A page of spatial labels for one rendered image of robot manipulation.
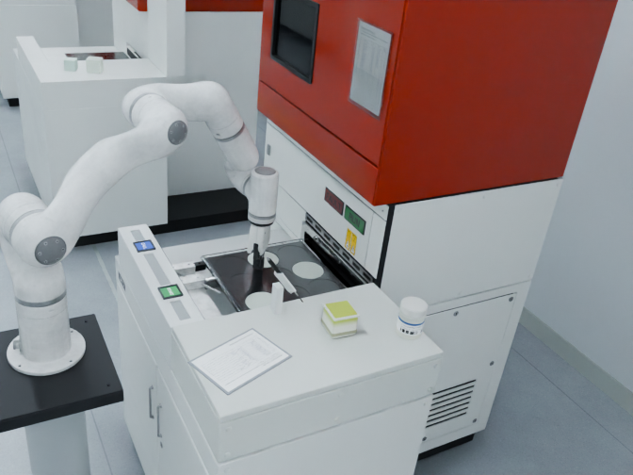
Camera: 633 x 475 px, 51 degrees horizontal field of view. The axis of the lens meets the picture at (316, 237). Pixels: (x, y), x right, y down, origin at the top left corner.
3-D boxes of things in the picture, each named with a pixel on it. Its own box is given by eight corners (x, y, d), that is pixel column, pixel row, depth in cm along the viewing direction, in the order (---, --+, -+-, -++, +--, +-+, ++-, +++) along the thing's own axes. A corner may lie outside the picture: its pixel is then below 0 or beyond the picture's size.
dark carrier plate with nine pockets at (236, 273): (300, 242, 230) (301, 240, 230) (351, 296, 204) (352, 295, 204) (205, 259, 214) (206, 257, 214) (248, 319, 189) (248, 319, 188)
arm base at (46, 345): (3, 380, 163) (-7, 319, 154) (10, 331, 179) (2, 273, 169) (85, 371, 169) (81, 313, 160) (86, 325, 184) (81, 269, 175)
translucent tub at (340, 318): (345, 319, 182) (348, 298, 179) (356, 335, 176) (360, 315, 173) (319, 323, 179) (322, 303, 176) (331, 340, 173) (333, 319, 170)
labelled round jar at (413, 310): (411, 321, 184) (417, 293, 179) (426, 336, 179) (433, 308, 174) (390, 327, 181) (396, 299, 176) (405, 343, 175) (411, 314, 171)
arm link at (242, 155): (191, 123, 184) (235, 195, 207) (224, 143, 174) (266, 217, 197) (216, 104, 187) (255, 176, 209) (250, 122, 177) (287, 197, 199)
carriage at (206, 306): (190, 274, 213) (190, 267, 212) (234, 342, 186) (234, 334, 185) (166, 279, 210) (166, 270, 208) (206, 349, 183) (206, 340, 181)
